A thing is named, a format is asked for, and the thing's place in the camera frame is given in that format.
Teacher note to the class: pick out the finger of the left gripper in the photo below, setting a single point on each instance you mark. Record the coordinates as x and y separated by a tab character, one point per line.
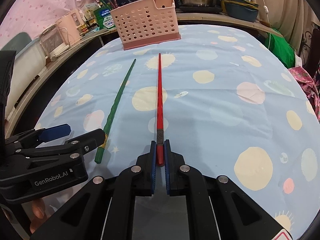
53	133
84	143

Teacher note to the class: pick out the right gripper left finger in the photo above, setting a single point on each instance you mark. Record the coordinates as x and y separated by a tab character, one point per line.
152	166

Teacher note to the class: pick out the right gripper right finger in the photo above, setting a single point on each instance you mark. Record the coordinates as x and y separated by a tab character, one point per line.
167	161

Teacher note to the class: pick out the red chopstick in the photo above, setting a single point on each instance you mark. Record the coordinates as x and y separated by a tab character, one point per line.
159	122

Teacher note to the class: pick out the green chopstick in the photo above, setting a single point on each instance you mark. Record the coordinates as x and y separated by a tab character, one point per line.
101	149

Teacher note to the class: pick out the left hand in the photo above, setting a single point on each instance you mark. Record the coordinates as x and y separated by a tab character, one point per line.
39	211

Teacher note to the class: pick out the blue planet-print tablecloth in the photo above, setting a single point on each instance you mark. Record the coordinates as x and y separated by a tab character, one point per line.
230	107

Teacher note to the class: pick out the pink electric kettle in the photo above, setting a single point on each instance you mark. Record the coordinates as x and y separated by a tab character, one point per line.
70	24

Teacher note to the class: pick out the green tin can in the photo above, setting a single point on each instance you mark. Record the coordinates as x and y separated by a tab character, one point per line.
104	18

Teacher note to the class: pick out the pink perforated utensil basket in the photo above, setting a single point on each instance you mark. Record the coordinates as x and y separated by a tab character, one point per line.
145	22

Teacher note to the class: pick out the pink dotted curtain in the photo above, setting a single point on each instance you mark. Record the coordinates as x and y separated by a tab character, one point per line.
33	16

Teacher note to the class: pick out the green bag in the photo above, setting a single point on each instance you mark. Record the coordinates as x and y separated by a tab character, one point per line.
281	49

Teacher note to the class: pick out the pink floral cloth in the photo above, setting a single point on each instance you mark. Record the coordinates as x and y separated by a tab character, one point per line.
308	86

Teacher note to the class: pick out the dark blue bowl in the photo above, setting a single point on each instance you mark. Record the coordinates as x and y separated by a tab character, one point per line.
241	11

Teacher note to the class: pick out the yellow bowl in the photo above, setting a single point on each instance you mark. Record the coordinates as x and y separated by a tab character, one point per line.
245	2

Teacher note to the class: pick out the beige hanging curtain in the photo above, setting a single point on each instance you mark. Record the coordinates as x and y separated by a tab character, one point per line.
292	18

